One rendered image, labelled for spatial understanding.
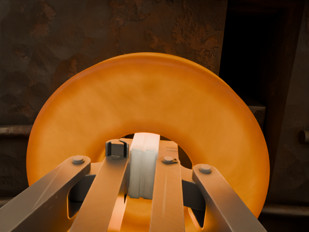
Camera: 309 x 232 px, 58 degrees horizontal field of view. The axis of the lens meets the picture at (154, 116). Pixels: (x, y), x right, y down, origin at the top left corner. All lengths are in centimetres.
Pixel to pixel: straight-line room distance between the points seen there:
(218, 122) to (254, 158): 3
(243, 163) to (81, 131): 10
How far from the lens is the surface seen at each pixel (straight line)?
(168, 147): 17
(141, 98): 16
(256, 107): 29
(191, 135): 16
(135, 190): 16
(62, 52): 26
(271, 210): 26
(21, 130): 27
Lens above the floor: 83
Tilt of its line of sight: 15 degrees down
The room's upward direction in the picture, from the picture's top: 4 degrees clockwise
